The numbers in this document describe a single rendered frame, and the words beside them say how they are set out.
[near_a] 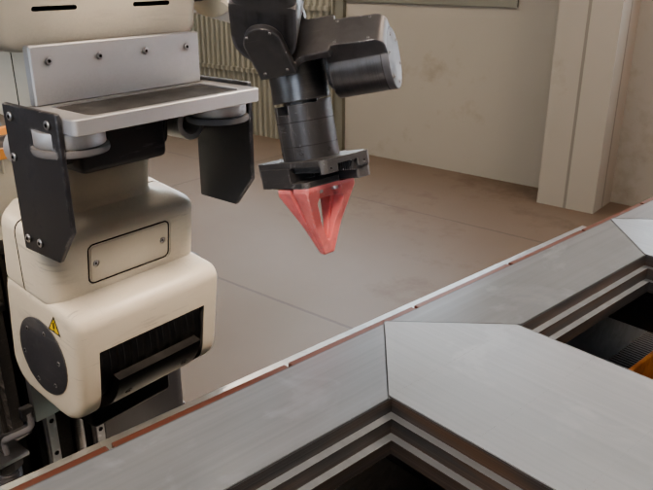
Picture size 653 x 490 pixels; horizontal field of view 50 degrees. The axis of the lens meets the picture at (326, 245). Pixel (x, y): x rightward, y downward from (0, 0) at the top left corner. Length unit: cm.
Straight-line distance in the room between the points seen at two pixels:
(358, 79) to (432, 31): 372
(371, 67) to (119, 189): 40
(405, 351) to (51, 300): 44
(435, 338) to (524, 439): 16
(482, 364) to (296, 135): 27
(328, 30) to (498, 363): 33
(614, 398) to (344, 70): 36
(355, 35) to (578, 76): 312
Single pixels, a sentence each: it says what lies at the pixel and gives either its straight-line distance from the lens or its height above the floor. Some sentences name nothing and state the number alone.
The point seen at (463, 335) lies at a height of 85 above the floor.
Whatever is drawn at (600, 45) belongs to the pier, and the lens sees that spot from 370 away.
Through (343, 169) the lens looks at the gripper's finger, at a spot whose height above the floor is 99.
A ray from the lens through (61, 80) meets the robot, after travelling 80.
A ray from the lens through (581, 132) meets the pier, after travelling 377.
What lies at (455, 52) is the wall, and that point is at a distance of 431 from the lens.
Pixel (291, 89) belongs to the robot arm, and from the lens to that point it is 69.
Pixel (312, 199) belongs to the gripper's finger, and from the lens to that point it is 69.
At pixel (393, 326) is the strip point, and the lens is 68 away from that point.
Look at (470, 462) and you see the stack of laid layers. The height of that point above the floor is 84.
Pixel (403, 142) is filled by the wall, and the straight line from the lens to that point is 458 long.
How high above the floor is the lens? 118
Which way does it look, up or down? 22 degrees down
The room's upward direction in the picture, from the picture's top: straight up
